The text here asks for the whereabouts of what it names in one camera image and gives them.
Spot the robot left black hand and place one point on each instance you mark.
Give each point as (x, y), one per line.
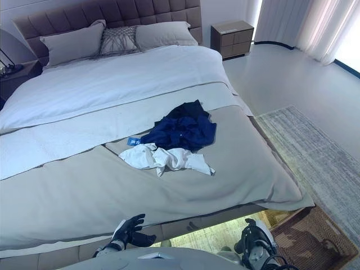
(132, 229)

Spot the brown tufted headboard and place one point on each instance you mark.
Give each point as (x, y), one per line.
(118, 19)

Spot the white garment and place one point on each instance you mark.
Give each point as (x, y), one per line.
(166, 159)

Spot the dark nightstand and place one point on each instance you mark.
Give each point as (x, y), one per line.
(17, 78)

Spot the plain beige pillow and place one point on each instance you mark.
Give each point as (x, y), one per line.
(164, 35)
(73, 42)

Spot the robot right silver arm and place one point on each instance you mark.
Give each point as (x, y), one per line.
(257, 244)

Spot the robot grey torso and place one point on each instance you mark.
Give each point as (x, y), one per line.
(174, 260)

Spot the navy blue garment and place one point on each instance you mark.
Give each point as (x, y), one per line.
(185, 128)

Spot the sheer white curtain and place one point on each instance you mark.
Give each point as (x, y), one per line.
(309, 25)

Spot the brown wicker basket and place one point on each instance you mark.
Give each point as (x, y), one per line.
(312, 239)

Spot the patterned grey decorative pillow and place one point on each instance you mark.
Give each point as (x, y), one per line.
(119, 40)

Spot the grey striped rug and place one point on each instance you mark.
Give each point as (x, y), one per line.
(312, 157)

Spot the bed with grey bedding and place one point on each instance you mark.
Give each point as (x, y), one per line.
(126, 135)

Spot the robot left silver arm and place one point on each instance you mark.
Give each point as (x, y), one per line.
(108, 249)

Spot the brown wooden nightstand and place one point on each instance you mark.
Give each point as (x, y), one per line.
(233, 39)

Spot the blue clothing tag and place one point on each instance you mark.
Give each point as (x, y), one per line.
(134, 141)

